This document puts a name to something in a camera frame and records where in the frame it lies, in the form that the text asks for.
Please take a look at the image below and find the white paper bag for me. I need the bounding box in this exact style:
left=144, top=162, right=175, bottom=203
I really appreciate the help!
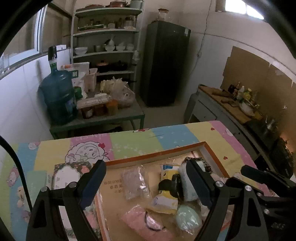
left=60, top=62, right=98, bottom=98

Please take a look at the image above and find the pink packet with hairband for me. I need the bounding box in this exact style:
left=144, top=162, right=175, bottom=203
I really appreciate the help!
left=120, top=205, right=176, bottom=240

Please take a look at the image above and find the low green table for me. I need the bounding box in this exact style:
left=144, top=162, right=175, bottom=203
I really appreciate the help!
left=50, top=101, right=145, bottom=140

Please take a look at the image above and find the clear plastic packet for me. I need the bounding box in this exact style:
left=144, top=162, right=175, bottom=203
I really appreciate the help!
left=121, top=165, right=150, bottom=200

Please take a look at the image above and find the floral tissue box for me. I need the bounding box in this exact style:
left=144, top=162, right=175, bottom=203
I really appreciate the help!
left=52, top=161, right=92, bottom=189

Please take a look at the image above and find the brown cardboard wall sheet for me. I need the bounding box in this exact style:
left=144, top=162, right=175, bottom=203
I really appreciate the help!
left=221, top=47, right=295, bottom=134

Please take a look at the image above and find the black cable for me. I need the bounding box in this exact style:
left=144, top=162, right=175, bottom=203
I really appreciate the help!
left=0, top=135, right=33, bottom=214

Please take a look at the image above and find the glass jar on refrigerator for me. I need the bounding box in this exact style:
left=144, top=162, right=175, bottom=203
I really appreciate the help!
left=157, top=8, right=169, bottom=21

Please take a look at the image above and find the plastic bag of food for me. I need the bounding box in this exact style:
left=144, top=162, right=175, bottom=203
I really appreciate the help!
left=100, top=77, right=135, bottom=108

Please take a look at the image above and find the grey kitchen counter cabinet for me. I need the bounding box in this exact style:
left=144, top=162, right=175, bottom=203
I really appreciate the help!
left=184, top=85, right=293, bottom=177

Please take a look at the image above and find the round mint green pouch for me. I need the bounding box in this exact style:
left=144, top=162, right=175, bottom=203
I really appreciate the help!
left=175, top=205, right=202, bottom=235

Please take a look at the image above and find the yellow white snack pouch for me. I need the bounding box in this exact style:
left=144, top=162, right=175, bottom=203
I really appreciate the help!
left=147, top=164, right=184, bottom=214

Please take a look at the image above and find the leopard print cloth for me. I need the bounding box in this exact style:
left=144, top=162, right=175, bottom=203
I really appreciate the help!
left=183, top=157, right=213, bottom=174

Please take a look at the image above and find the grey metal shelf rack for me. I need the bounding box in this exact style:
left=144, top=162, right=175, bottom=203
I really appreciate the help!
left=70, top=6, right=143, bottom=89

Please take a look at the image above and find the black hair scrunchie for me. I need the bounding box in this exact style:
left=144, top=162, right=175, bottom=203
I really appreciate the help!
left=158, top=174, right=184, bottom=201

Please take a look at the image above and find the black refrigerator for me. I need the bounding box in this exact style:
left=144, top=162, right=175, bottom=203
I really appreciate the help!
left=139, top=21, right=191, bottom=107

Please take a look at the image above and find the mint green tissue pack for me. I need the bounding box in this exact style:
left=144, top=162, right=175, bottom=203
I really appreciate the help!
left=26, top=170, right=47, bottom=203

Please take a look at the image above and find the blue water jug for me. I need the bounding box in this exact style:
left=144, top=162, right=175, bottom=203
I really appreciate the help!
left=40, top=46, right=77, bottom=125

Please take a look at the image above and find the colourful cartoon bed sheet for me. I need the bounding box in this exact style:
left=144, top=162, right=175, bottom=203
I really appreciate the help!
left=1, top=120, right=254, bottom=240

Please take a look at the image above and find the orange rimmed cardboard tray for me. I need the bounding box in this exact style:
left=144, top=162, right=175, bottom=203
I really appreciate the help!
left=95, top=142, right=229, bottom=240

